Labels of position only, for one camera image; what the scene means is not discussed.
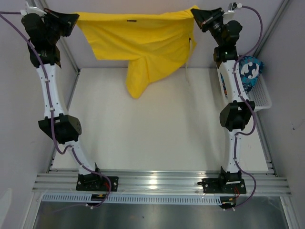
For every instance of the right aluminium frame post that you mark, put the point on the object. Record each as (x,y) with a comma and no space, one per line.
(271,28)

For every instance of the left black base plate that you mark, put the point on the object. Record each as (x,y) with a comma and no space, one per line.
(91,182)

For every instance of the white slotted cable duct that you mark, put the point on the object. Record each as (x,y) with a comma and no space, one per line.
(136,199)

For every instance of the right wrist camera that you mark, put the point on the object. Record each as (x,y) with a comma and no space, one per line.
(233,6)

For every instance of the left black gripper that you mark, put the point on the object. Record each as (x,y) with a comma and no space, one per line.
(66,21)

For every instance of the patterned blue orange shorts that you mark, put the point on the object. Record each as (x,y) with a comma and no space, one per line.
(250,68)

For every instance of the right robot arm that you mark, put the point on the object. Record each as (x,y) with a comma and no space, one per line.
(238,110)

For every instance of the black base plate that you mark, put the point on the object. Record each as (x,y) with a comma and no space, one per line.
(217,186)
(91,182)

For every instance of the left aluminium frame post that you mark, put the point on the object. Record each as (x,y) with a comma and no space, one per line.
(41,4)

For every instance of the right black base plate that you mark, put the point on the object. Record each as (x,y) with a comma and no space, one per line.
(217,186)

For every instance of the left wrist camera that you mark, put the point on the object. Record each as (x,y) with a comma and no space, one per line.
(30,9)

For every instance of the aluminium frame post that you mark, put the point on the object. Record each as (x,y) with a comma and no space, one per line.
(41,4)
(271,28)

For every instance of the white plastic basket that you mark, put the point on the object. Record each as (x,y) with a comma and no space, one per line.
(260,95)

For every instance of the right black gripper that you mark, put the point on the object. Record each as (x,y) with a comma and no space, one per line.
(204,18)

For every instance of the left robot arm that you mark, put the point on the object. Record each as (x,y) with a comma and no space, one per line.
(62,128)

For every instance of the aluminium mounting rail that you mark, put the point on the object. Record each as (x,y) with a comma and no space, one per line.
(161,182)

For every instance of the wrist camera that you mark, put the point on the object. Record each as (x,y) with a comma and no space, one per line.
(233,6)
(30,9)

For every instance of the yellow shorts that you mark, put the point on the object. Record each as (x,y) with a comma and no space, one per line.
(155,45)

